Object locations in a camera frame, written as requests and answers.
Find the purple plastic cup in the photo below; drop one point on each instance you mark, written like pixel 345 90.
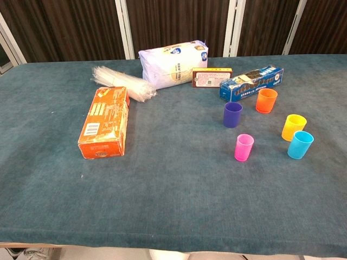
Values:
pixel 231 117

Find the pink plastic cup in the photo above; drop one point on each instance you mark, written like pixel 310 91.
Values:
pixel 242 150

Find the yellow plastic cup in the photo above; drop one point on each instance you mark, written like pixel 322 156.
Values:
pixel 291 127

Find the light blue plastic cup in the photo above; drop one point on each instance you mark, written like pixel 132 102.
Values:
pixel 298 147

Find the teal table cloth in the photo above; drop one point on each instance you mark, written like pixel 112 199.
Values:
pixel 173 189

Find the small brown yellow-edged box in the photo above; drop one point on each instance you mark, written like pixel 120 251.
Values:
pixel 211 78

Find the white soft paper pack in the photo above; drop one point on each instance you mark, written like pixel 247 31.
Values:
pixel 173 65

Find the orange cardboard box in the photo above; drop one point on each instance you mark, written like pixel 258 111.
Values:
pixel 105 122

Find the clear plastic straw pack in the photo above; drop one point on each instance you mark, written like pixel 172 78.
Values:
pixel 122 81

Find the blue cookie box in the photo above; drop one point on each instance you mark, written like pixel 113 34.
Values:
pixel 244 89

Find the orange plastic cup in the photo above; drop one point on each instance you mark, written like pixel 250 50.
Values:
pixel 265 104

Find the white sneaker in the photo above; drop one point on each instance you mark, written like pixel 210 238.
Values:
pixel 29 254

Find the white partition post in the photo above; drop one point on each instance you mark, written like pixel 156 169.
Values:
pixel 294 27
pixel 234 27
pixel 12 40
pixel 124 27

